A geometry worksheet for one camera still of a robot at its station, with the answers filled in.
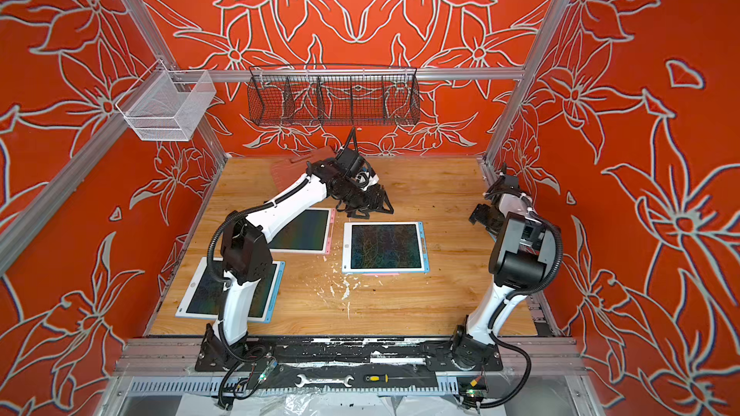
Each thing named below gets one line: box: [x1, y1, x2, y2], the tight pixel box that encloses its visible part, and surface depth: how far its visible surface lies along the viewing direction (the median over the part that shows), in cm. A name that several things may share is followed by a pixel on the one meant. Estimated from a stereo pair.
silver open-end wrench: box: [294, 373, 355, 389], surface depth 71 cm
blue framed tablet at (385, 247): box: [341, 221, 431, 274], surface depth 94 cm
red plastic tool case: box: [270, 146, 337, 192], surface depth 115 cm
